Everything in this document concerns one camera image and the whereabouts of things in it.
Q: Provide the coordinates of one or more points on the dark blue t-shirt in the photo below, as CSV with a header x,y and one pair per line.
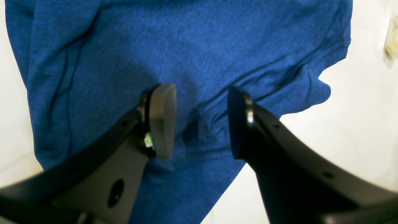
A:
x,y
85,64

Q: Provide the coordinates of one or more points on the clear glass jar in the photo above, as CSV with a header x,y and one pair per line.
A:
x,y
391,40

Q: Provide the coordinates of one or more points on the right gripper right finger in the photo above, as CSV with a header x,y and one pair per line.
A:
x,y
297,185

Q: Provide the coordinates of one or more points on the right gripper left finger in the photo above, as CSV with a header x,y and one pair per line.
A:
x,y
99,185

